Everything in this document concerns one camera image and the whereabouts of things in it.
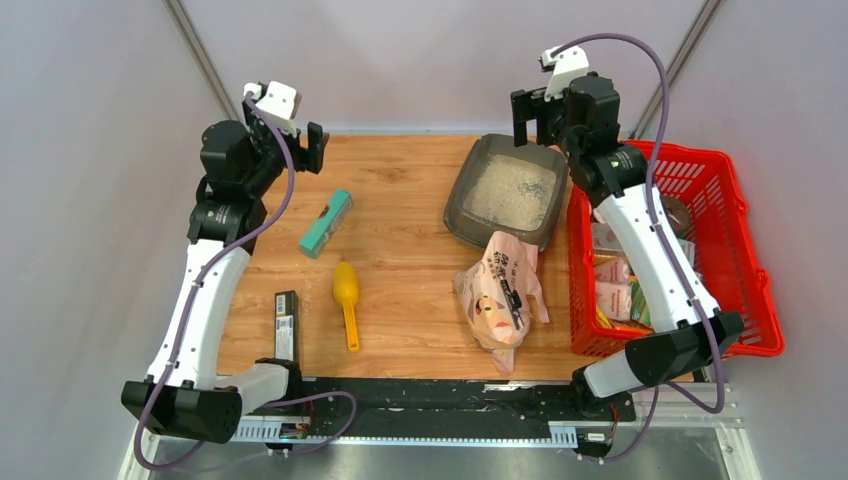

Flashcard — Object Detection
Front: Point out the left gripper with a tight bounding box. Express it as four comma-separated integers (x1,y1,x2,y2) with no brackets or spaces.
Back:
241,98,328,197

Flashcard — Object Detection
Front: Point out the pink cat litter bag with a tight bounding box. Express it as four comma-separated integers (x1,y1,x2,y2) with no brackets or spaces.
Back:
452,231,550,376

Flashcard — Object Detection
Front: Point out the black bag clip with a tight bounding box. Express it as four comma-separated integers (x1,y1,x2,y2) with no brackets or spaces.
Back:
499,277,524,330

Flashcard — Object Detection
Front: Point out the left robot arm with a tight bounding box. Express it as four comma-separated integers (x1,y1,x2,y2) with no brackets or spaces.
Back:
120,100,329,444

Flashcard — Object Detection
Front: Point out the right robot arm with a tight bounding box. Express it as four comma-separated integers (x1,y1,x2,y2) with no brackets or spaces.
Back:
510,72,744,419

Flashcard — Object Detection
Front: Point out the grey litter box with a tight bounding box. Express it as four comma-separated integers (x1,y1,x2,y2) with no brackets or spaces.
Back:
443,134,568,250

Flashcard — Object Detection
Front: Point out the teal box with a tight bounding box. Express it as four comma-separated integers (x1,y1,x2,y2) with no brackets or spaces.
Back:
298,189,353,259

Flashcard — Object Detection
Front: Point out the black flat box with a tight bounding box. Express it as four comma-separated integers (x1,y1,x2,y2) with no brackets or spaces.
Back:
274,290,299,362

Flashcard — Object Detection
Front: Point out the yellow plastic scoop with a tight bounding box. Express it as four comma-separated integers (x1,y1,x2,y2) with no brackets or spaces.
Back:
332,262,361,352

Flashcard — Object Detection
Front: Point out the brown round container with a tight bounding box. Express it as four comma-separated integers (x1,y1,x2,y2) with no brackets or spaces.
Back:
661,195,693,238

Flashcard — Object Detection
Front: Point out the pink white carton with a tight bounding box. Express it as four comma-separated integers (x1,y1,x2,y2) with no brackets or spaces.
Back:
594,257,638,322

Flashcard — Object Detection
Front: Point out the red plastic basket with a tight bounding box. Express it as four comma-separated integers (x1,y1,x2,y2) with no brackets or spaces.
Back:
565,143,785,357

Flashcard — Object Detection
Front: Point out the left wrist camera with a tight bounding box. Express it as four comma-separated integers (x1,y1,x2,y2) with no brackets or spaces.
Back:
243,81,301,138

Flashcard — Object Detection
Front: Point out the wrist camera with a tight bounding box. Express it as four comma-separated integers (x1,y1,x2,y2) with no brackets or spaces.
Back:
539,46,589,102
243,81,301,138

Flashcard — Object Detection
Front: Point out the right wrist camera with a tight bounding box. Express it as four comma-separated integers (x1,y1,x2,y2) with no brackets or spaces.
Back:
539,46,589,102

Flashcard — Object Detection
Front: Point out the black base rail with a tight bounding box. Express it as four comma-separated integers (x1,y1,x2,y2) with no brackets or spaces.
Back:
233,377,637,449

